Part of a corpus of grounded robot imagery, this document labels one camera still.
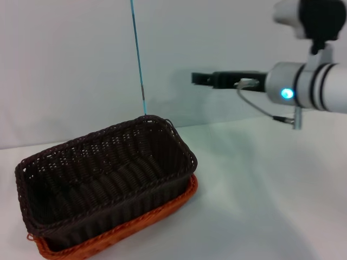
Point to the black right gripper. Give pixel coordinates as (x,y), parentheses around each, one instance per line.
(233,80)

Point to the orange woven plastic basket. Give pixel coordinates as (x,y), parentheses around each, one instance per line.
(162,214)

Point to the dark brown woven basket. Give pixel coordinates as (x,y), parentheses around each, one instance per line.
(108,184)

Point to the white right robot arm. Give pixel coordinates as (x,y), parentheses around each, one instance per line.
(306,85)

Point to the blue wall seam strip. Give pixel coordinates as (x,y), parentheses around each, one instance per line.
(138,57)

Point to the right wrist metal bracket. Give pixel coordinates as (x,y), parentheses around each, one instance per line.
(298,117)

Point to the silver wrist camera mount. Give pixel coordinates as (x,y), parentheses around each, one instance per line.
(321,55)

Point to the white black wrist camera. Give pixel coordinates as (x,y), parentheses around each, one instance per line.
(314,19)

